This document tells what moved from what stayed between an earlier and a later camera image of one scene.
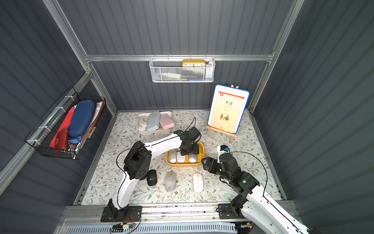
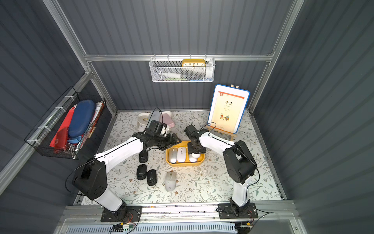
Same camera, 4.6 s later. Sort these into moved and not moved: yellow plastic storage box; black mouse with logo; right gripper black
Moved: right gripper black
Not moved: black mouse with logo; yellow plastic storage box
